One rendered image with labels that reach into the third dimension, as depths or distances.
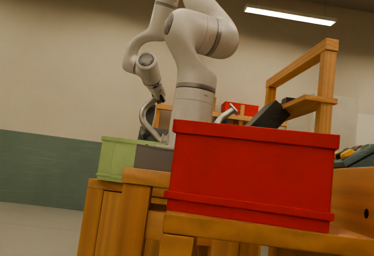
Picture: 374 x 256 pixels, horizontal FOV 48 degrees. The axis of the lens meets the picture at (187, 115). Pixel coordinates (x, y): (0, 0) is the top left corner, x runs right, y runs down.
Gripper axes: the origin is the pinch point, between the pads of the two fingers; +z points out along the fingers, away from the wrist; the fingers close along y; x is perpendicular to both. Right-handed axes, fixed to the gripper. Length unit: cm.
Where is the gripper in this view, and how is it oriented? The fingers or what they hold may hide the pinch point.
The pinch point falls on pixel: (157, 97)
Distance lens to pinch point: 193.6
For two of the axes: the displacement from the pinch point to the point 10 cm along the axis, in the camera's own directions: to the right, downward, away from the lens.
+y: -5.9, -7.1, 3.9
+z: 0.8, 4.3, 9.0
